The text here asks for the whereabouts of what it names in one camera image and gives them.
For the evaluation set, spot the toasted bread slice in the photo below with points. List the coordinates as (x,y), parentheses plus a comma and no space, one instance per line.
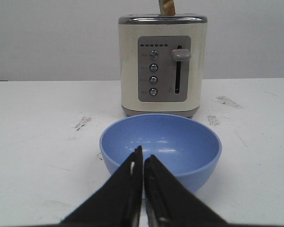
(167,8)

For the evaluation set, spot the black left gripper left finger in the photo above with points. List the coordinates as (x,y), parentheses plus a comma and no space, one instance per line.
(118,201)

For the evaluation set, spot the cream two-slot toaster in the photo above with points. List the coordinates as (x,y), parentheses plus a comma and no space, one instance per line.
(161,63)

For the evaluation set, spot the blue bowl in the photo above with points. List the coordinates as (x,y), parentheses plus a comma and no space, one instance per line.
(187,148)

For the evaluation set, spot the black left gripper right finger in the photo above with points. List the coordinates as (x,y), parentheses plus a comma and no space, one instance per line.
(168,202)

